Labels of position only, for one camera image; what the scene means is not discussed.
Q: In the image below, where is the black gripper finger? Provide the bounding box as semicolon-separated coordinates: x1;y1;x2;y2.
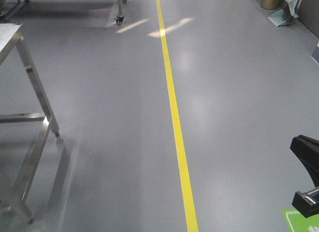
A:
292;187;319;218
290;135;319;187

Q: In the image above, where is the gold waste bin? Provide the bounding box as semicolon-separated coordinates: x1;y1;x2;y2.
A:
260;0;281;10

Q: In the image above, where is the green floor sticker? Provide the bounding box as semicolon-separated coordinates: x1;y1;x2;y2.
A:
282;209;319;232

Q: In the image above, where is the green dustpan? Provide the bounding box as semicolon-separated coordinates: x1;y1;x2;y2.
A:
268;0;302;26

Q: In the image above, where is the steel table frame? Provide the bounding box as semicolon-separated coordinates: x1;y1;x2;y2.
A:
0;23;60;224

